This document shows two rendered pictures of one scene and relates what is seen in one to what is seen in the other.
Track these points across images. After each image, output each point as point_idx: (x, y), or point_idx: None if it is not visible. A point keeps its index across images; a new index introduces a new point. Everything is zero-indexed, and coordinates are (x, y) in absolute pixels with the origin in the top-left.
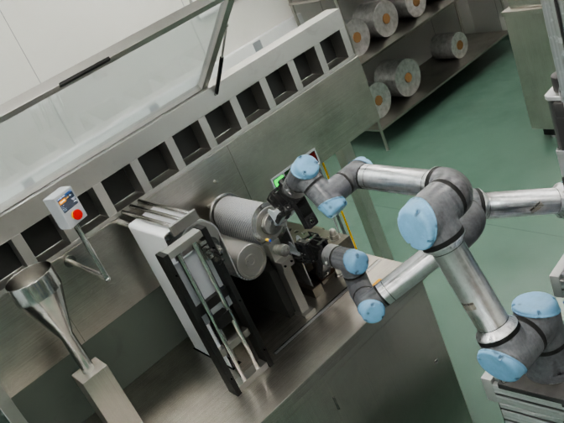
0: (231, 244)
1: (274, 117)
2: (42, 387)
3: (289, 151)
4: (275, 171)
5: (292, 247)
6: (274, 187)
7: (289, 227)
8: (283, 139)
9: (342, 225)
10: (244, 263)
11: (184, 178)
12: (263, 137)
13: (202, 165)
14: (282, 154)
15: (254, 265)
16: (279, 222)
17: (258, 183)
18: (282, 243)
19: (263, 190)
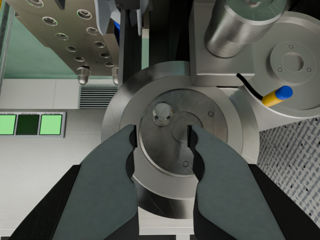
0: (268, 128)
1: (0, 222)
2: None
3: (8, 156)
4: (48, 143)
5: (141, 11)
6: (64, 125)
7: (74, 61)
8: (8, 180)
9: (3, 19)
10: (315, 70)
11: (188, 221)
12: (36, 203)
13: (153, 221)
14: (22, 161)
15: (288, 45)
16: (235, 163)
17: (83, 144)
18: (230, 38)
19: (83, 130)
